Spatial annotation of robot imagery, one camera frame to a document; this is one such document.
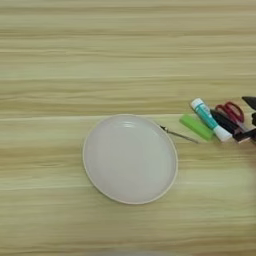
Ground round beige plate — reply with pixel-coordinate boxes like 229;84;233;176
82;113;179;205

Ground red handled scissors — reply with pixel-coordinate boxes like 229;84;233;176
214;101;250;133

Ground yellow handled screwdriver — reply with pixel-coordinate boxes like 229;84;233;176
158;124;200;145

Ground teal white glue stick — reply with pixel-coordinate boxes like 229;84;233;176
189;97;233;144

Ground green rectangular block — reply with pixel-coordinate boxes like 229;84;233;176
179;113;215;142

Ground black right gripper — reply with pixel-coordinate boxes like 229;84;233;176
209;96;256;145

